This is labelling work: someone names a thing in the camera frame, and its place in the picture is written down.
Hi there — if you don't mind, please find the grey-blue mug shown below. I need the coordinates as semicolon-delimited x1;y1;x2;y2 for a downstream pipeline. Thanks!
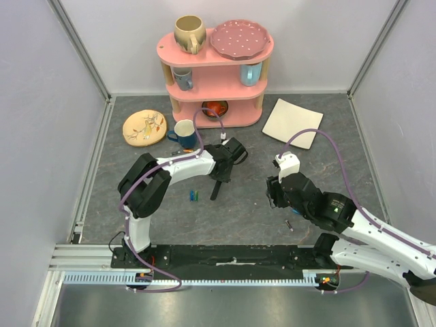
172;67;193;91

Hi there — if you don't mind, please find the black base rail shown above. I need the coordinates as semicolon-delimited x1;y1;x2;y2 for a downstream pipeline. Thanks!
110;243;355;282

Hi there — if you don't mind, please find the dark blue mug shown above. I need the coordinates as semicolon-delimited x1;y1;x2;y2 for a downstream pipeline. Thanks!
167;119;197;149

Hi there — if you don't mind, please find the grey pink-tip battery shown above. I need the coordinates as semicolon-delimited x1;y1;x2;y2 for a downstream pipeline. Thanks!
285;220;294;232

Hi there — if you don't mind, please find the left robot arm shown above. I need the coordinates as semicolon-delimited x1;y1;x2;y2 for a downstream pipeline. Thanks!
117;138;248;268

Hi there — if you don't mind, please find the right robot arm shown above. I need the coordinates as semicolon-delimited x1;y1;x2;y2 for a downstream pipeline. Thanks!
266;172;435;305

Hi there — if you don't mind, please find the black remote control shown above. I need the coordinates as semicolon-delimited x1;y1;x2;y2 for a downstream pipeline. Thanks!
210;181;222;201

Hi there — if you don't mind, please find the light blue mug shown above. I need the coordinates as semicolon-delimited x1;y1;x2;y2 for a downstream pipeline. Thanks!
240;62;262;87

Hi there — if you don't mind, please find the pink three-tier shelf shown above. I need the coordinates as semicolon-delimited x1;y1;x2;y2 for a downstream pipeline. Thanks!
157;33;274;127

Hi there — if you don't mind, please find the beige ceramic mug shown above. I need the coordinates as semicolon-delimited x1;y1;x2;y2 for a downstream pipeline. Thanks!
174;15;207;55

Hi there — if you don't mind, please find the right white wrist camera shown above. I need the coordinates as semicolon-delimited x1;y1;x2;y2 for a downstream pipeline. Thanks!
275;151;300;183

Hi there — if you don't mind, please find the yellow bird-pattern plate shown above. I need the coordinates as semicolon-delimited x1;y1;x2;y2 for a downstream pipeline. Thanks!
122;109;168;147

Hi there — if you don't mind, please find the pink dotted plate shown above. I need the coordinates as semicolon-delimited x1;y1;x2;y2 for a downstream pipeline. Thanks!
210;20;271;61

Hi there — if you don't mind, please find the white square plate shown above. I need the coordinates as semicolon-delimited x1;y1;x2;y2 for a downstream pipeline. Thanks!
262;99;324;143

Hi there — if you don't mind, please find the dark patterned bowl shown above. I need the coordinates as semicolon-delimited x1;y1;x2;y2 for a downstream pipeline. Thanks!
202;100;228;121

